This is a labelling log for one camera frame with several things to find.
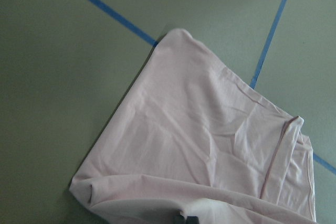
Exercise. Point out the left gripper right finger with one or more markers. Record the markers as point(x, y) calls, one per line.
point(192, 220)

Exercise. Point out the pink printed t-shirt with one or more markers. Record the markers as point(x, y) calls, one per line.
point(191, 138)

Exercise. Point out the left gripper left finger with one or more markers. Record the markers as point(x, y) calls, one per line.
point(178, 219)

